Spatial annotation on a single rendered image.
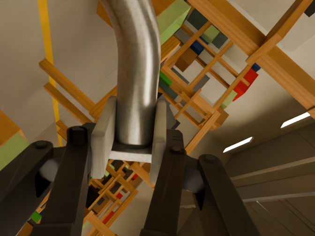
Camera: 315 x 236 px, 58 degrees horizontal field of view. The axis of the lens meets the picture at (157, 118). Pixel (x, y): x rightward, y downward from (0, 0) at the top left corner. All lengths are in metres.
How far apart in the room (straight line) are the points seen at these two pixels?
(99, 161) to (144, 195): 10.55
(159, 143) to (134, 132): 0.05
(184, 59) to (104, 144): 5.36
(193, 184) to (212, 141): 11.92
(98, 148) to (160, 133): 0.04
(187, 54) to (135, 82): 5.39
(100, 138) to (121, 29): 0.07
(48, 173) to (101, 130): 0.04
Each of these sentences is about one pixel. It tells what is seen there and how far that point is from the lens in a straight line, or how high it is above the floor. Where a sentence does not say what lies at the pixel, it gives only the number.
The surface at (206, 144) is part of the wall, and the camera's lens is 11.93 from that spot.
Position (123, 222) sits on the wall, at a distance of 10.54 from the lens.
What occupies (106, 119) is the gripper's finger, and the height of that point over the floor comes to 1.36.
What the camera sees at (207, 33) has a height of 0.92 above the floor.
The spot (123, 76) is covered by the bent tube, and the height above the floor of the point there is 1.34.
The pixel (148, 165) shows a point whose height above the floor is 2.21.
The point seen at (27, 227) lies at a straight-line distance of 7.42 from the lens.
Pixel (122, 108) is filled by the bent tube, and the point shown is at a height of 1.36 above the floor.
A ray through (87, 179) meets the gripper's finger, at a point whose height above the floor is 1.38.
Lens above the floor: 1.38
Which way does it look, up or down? 1 degrees down
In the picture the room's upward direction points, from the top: 132 degrees clockwise
